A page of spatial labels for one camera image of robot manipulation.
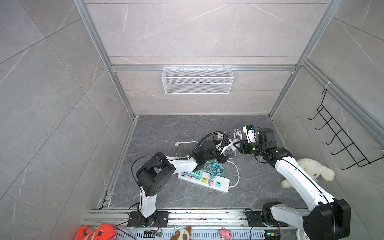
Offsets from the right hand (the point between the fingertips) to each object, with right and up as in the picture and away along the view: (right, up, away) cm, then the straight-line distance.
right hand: (236, 142), depth 81 cm
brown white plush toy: (-29, -41, -14) cm, 52 cm away
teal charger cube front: (-25, -18, +1) cm, 31 cm away
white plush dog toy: (+35, -12, -11) cm, 38 cm away
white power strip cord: (-35, -3, +19) cm, 40 cm away
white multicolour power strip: (-9, -23, +1) cm, 25 cm away
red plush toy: (-63, -37, -18) cm, 75 cm away
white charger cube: (-4, -1, -5) cm, 6 cm away
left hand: (-3, -2, +2) cm, 4 cm away
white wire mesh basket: (-21, +41, +19) cm, 50 cm away
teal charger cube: (-21, -18, 0) cm, 28 cm away
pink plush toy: (-9, -41, -14) cm, 44 cm away
